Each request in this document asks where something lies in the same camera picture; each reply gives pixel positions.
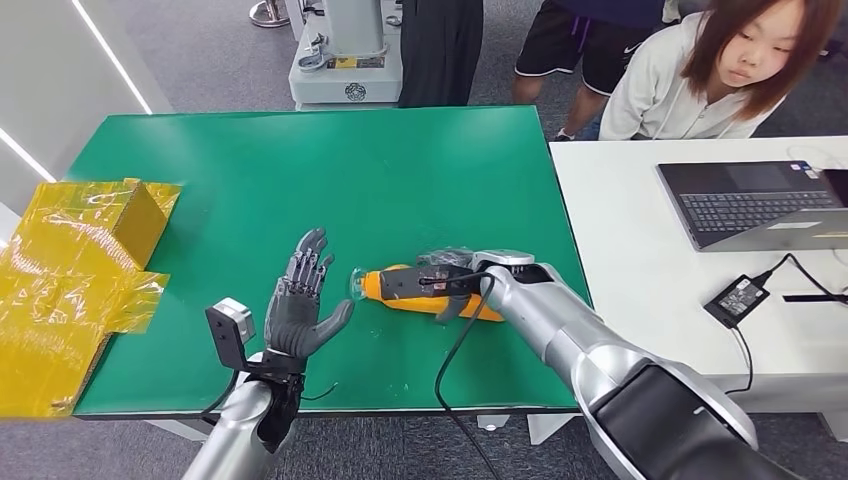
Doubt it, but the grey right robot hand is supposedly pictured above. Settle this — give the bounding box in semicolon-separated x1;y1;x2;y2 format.
415;247;495;326

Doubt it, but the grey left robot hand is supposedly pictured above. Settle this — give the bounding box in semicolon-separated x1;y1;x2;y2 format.
263;227;356;362

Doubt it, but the orange detergent bottle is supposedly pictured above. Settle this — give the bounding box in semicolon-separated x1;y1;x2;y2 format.
349;264;506;324

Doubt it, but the yellow taped cardboard box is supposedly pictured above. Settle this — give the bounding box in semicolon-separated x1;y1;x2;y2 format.
0;177;182;420

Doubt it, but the white machine base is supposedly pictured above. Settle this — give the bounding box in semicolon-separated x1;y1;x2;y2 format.
288;0;405;112

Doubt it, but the person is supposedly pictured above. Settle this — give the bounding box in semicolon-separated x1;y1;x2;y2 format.
511;0;667;142
397;0;485;109
598;0;848;142

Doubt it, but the black power adapter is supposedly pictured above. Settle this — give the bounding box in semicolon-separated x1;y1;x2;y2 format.
703;274;771;331

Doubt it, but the chrome stanchion base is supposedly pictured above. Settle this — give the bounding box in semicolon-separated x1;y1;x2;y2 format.
249;0;293;29

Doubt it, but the dark grey laptop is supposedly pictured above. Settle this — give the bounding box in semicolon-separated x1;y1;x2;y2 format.
655;160;848;254

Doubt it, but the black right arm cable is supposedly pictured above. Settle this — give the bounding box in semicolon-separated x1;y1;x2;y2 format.
419;271;503;480

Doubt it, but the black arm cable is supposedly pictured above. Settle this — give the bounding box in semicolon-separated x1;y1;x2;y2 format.
419;271;503;480
198;370;241;422

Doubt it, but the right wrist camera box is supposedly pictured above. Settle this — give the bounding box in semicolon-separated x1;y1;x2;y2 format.
379;264;488;303

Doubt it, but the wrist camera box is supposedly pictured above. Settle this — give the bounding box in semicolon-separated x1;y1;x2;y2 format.
205;297;257;369
379;264;488;303

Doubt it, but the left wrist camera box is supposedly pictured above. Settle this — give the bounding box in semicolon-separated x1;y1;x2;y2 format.
205;297;257;369

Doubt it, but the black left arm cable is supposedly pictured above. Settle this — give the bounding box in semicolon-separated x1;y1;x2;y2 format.
198;370;241;422

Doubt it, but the black mains power cable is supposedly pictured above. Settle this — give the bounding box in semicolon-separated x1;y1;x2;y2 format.
723;325;755;397

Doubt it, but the white wall light strip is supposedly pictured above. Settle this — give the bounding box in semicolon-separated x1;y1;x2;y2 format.
71;0;154;116
0;127;58;184

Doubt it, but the thin black adapter cable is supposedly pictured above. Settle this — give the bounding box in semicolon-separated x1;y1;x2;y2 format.
755;252;848;297

